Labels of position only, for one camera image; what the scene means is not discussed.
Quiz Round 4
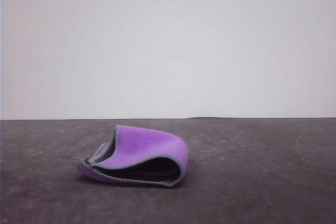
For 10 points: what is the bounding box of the purple towel with grey hem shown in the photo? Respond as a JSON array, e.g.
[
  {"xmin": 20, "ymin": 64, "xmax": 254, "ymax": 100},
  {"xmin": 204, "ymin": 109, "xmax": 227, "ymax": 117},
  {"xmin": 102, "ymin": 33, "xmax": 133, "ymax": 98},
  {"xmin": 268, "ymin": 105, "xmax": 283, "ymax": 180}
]
[{"xmin": 77, "ymin": 124, "xmax": 190, "ymax": 189}]

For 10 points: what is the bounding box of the grey table cloth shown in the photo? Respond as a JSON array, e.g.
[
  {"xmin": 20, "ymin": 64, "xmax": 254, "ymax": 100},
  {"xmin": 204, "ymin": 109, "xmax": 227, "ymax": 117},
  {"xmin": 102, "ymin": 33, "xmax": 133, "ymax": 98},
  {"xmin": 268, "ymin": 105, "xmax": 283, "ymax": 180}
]
[{"xmin": 0, "ymin": 116, "xmax": 336, "ymax": 224}]

